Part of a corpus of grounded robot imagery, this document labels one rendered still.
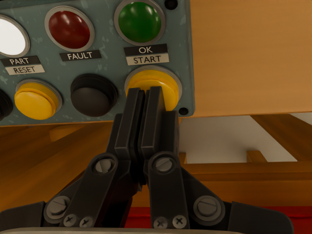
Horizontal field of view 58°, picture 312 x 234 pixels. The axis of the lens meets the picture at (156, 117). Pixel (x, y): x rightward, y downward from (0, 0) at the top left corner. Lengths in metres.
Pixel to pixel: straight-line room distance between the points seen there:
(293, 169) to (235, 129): 0.78
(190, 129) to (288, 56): 0.94
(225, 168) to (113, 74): 0.22
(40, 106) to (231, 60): 0.12
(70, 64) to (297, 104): 0.14
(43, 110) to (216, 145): 0.99
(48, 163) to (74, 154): 0.10
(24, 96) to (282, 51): 0.15
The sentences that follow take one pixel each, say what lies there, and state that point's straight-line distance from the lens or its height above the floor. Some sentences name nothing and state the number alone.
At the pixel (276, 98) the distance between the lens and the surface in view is 0.19.
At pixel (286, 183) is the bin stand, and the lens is 0.32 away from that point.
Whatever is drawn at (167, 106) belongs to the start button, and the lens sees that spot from 0.15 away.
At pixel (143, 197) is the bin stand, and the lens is 0.32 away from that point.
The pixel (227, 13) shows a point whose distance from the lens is 0.19.
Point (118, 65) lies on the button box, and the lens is 0.15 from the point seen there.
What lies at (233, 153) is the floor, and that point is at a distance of 1.14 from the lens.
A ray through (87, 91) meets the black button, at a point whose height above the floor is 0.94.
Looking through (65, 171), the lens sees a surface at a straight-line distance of 0.58.
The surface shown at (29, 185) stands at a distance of 0.49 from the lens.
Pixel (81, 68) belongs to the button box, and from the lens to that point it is 0.16.
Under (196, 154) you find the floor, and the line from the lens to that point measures 1.14.
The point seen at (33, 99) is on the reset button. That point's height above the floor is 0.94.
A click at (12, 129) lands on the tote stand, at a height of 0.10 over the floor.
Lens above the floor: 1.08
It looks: 77 degrees down
